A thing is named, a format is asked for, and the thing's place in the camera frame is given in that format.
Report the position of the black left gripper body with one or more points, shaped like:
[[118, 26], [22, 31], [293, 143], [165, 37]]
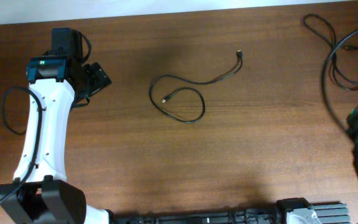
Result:
[[97, 80]]

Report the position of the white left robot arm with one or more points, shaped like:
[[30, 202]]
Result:
[[59, 81]]

